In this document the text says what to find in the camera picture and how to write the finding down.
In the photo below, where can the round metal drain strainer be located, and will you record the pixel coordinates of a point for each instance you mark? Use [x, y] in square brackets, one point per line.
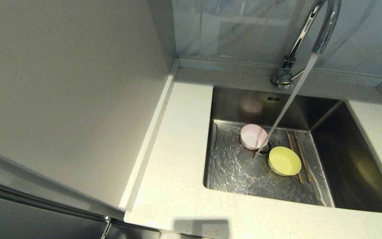
[268, 148]

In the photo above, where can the yellow plastic bowl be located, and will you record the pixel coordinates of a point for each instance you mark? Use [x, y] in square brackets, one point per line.
[284, 161]

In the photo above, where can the brown wooden chopstick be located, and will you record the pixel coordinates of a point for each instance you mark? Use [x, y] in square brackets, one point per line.
[303, 156]
[289, 139]

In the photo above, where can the dark grey cabinet front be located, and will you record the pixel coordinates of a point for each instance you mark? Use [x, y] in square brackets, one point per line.
[28, 215]

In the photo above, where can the running water stream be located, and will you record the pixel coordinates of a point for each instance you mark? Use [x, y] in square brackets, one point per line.
[288, 99]

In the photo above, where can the stainless steel sink basin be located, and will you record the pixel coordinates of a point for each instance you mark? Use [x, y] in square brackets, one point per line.
[230, 179]

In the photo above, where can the chrome gooseneck faucet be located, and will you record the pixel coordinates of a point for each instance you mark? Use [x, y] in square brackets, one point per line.
[289, 65]

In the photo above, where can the pink plastic bowl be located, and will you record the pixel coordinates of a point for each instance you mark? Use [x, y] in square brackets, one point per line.
[252, 136]

